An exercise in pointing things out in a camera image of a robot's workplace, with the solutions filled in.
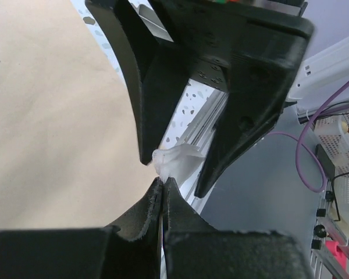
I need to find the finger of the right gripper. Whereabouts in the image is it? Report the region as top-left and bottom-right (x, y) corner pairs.
(195, 40), (308, 198)
(86, 1), (190, 165)

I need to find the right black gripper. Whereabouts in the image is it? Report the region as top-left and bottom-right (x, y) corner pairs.
(147, 0), (315, 96)

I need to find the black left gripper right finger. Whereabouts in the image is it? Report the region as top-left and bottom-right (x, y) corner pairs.
(163, 178), (311, 278)

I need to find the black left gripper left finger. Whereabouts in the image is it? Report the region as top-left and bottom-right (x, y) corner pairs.
(0, 178), (163, 278)

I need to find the white gauze pad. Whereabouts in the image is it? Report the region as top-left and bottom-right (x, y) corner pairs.
(152, 144), (205, 186)

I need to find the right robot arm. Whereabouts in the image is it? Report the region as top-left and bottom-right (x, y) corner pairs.
(85, 1), (349, 278)

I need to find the beige cloth mat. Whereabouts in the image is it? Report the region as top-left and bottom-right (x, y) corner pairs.
(0, 1), (155, 229)

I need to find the aluminium rail frame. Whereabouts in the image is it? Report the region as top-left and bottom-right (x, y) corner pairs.
(159, 87), (230, 279)

